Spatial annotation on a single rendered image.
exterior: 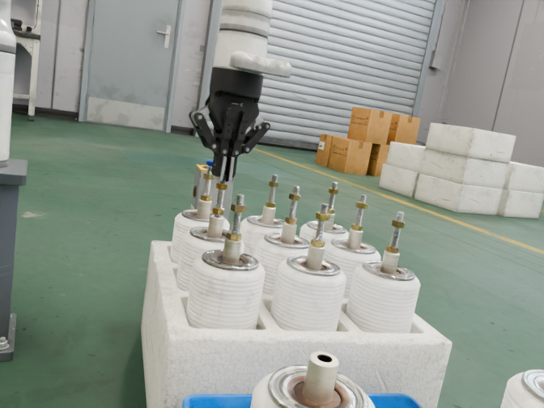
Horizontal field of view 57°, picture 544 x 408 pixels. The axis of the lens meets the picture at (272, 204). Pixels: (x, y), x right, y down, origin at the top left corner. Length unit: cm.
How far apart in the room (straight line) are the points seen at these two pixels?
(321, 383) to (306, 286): 29
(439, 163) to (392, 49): 385
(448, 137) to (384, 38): 381
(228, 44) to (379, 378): 49
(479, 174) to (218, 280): 300
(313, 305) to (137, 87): 533
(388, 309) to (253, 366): 21
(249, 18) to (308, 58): 582
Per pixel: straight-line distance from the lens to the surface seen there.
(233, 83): 71
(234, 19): 72
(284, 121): 642
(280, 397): 38
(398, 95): 734
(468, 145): 341
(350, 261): 81
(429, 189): 359
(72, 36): 583
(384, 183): 396
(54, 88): 581
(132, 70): 588
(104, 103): 585
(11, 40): 86
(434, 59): 767
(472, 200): 351
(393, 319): 73
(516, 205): 381
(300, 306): 67
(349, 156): 457
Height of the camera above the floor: 45
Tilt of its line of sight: 11 degrees down
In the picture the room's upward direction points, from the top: 9 degrees clockwise
